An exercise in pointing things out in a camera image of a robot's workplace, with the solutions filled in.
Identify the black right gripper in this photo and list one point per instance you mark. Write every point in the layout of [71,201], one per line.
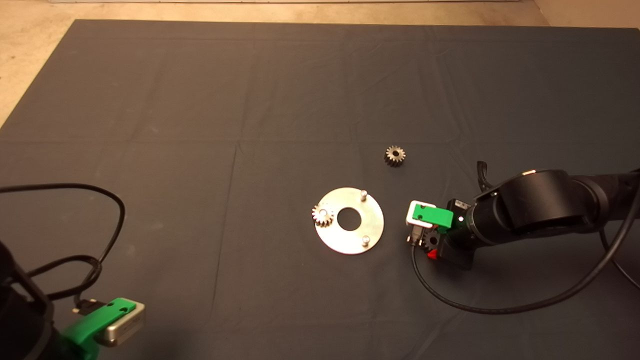
[460,245]

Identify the small steel planetary gear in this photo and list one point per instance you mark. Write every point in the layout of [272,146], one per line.
[431,241]
[323,215]
[394,156]

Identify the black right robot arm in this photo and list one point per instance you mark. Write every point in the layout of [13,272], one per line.
[545,205]

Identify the round metal carrier plate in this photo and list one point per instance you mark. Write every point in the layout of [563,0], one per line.
[352,242]

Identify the dark grey table cloth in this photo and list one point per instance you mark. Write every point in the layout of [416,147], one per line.
[250,100]

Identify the green right camera mount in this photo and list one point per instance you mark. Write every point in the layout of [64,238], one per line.
[437,217]

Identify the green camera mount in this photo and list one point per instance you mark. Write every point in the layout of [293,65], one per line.
[90,325]
[437,217]

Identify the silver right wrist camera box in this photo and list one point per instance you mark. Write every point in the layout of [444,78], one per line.
[409,215]

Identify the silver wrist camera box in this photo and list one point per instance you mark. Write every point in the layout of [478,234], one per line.
[409,215]
[127,327]

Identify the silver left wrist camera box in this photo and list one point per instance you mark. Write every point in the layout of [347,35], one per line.
[127,327]

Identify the green left camera mount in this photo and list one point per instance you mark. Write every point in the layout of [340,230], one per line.
[90,325]

